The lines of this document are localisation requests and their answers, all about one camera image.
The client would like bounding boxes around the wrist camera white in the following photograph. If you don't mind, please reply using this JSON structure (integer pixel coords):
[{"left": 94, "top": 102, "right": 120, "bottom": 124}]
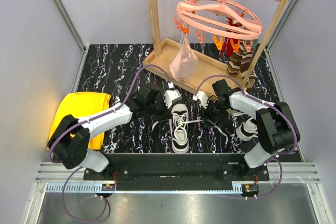
[
  {"left": 192, "top": 91, "right": 208, "bottom": 109},
  {"left": 164, "top": 82, "right": 182, "bottom": 109}
]

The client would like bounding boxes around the yellow cloth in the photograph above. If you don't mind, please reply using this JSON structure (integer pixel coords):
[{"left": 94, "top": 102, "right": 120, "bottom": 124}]
[{"left": 49, "top": 91, "right": 111, "bottom": 138}]

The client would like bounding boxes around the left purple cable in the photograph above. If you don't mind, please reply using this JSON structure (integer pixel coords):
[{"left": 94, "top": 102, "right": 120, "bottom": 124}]
[{"left": 49, "top": 64, "right": 174, "bottom": 221}]

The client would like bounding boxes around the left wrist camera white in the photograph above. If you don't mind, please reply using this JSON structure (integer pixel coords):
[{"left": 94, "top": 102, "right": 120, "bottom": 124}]
[{"left": 164, "top": 82, "right": 182, "bottom": 109}]

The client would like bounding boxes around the black white sneaker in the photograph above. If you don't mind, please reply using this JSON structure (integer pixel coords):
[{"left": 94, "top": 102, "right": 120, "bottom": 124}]
[
  {"left": 213, "top": 112, "right": 258, "bottom": 153},
  {"left": 169, "top": 103, "right": 202, "bottom": 154}
]

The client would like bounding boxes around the brown striped sock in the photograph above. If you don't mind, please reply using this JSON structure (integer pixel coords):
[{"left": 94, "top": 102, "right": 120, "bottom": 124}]
[{"left": 227, "top": 47, "right": 254, "bottom": 78}]

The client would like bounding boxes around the wooden drying rack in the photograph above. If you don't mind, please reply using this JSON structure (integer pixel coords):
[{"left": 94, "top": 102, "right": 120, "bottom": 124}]
[{"left": 143, "top": 0, "right": 289, "bottom": 93}]

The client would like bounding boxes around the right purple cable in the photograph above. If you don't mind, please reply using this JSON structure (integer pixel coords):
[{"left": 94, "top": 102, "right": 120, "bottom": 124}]
[{"left": 195, "top": 75, "right": 301, "bottom": 201}]

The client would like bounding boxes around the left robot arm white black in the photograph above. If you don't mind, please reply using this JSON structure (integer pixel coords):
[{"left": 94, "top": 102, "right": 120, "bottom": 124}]
[{"left": 47, "top": 89, "right": 181, "bottom": 180}]

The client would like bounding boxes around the purple cable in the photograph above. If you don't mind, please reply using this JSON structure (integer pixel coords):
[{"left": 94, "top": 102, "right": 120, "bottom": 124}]
[
  {"left": 195, "top": 75, "right": 301, "bottom": 201},
  {"left": 49, "top": 64, "right": 174, "bottom": 221}
]

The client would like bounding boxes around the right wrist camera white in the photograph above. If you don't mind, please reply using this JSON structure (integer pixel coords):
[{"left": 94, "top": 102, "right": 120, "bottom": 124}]
[{"left": 192, "top": 91, "right": 208, "bottom": 109}]

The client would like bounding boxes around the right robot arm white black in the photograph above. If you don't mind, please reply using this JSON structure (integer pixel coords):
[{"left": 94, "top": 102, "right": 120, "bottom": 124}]
[{"left": 193, "top": 79, "right": 300, "bottom": 180}]

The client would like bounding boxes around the red hanging garment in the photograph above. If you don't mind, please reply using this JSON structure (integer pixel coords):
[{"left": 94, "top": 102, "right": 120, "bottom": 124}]
[{"left": 220, "top": 17, "right": 243, "bottom": 58}]

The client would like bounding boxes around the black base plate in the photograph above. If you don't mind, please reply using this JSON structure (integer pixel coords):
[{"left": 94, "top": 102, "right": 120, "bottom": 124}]
[{"left": 83, "top": 153, "right": 269, "bottom": 182}]

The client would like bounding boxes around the pink round clip hanger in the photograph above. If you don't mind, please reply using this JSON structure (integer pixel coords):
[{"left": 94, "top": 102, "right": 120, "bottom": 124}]
[{"left": 173, "top": 0, "right": 263, "bottom": 52}]

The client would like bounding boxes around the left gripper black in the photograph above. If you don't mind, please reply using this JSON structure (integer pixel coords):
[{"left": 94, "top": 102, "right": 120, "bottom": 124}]
[{"left": 146, "top": 95, "right": 174, "bottom": 123}]

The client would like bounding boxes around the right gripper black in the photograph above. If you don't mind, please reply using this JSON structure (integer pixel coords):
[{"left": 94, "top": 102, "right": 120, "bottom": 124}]
[{"left": 198, "top": 98, "right": 229, "bottom": 129}]

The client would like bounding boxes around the pink hanging cloth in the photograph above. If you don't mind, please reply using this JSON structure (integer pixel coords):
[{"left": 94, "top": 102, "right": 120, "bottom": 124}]
[{"left": 170, "top": 35, "right": 198, "bottom": 81}]

